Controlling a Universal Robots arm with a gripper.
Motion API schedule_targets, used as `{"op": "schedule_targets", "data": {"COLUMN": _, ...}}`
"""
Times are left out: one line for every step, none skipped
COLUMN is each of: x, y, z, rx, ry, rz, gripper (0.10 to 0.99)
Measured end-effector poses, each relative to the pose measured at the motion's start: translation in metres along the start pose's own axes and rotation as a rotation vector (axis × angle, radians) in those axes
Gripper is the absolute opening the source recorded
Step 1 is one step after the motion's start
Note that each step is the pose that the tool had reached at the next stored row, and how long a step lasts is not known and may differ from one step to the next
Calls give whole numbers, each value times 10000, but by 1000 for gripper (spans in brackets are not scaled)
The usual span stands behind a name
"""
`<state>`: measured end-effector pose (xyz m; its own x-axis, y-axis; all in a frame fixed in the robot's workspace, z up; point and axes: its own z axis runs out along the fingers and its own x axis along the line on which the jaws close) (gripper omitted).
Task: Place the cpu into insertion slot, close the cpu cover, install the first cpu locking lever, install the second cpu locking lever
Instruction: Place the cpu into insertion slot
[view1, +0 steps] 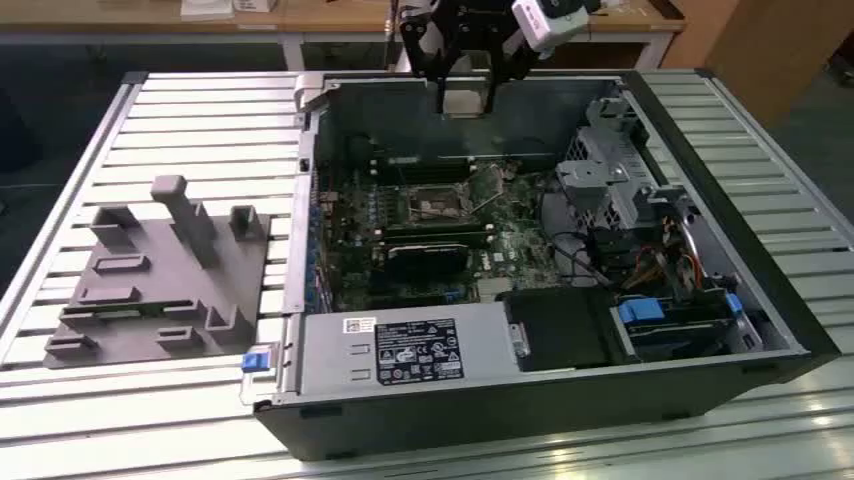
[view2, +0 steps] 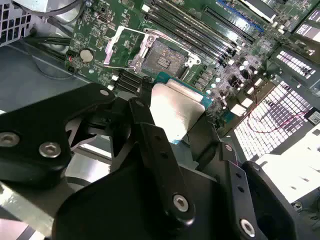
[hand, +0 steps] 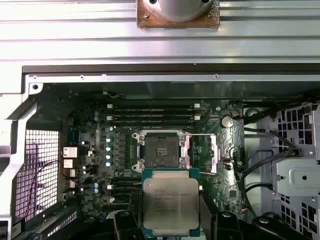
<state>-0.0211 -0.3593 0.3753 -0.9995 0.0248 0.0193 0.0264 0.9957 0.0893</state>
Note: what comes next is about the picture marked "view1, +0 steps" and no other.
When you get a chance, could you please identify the green RAM stick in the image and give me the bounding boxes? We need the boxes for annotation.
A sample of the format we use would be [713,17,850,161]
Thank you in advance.
[93,304,169,319]

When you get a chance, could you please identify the black open PC case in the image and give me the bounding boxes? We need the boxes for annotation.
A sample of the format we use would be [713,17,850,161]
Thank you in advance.
[253,69,841,462]

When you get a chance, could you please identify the black graphics card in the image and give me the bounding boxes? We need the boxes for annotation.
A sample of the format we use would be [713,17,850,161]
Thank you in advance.
[385,242,473,279]

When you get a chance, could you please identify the metal drive cage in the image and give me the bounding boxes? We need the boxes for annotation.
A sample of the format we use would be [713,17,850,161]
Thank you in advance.
[556,97,670,232]

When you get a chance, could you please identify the silver case handle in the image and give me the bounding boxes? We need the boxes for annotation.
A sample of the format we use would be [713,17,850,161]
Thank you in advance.
[293,72,337,114]

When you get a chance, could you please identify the grey power supply unit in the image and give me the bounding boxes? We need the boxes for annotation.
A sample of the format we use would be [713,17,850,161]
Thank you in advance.
[293,302,524,396]

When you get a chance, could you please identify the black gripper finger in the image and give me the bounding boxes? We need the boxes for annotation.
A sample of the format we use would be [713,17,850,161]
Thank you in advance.
[401,21,463,115]
[482,31,537,114]

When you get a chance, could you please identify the silver heat sink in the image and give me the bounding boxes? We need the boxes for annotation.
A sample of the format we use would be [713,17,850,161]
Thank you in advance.
[475,277,514,304]

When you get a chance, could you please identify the black RAM stick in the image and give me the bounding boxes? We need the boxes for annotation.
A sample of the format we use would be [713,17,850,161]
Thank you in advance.
[385,224,487,237]
[386,230,497,247]

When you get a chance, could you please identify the wooden cabinet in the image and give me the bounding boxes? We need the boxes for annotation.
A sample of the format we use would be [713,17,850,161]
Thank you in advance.
[658,0,854,130]

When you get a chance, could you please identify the green motherboard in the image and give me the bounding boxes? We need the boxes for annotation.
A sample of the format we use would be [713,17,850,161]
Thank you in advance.
[311,158,570,314]

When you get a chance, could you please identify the orange and yellow wires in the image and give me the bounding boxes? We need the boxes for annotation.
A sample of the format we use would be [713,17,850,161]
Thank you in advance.
[633,243,708,292]

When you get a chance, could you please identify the white box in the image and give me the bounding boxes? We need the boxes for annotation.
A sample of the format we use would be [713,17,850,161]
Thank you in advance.
[179,0,237,23]

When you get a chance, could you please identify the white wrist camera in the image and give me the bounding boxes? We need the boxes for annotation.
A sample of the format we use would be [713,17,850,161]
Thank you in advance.
[512,0,593,54]

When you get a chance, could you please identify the black plastic shroud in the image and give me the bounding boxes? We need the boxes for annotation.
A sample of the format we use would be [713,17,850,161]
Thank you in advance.
[499,288,637,374]

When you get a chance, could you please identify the wooden desk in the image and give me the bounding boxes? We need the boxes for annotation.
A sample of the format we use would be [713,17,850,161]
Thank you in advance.
[0,0,689,72]

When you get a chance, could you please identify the CPU socket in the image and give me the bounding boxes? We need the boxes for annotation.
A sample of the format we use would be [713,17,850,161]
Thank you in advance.
[406,187,479,225]

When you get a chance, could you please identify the blue disk carrier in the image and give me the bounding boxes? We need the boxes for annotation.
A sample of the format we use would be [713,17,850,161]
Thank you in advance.
[617,296,669,329]

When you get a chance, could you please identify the grey parts rack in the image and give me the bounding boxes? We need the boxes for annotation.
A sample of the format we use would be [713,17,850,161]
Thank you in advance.
[40,174,275,371]

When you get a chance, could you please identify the small CPU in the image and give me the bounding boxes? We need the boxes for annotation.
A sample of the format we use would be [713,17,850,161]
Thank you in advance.
[442,89,494,120]

